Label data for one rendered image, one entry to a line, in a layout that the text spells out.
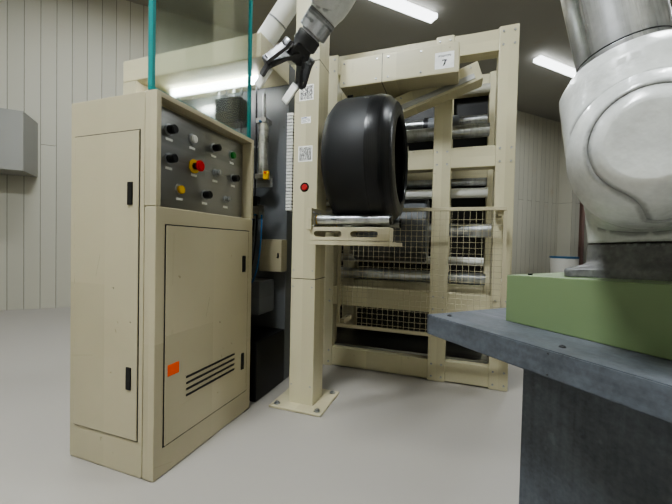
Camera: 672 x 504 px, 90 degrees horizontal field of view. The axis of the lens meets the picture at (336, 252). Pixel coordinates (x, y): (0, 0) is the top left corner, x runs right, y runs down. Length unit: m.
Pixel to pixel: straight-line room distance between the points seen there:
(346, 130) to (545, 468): 1.19
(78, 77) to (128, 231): 4.05
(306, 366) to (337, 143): 1.04
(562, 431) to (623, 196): 0.42
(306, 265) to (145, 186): 0.76
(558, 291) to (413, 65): 1.52
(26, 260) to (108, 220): 3.68
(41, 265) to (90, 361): 3.56
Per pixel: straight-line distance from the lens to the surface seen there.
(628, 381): 0.53
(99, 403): 1.51
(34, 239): 5.00
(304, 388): 1.77
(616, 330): 0.64
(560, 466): 0.77
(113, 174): 1.38
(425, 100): 2.04
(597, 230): 0.72
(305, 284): 1.64
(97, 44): 5.37
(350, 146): 1.39
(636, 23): 0.59
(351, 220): 1.47
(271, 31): 2.41
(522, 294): 0.71
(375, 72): 2.00
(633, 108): 0.47
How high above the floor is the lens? 0.79
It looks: 1 degrees down
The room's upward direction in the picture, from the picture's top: 1 degrees clockwise
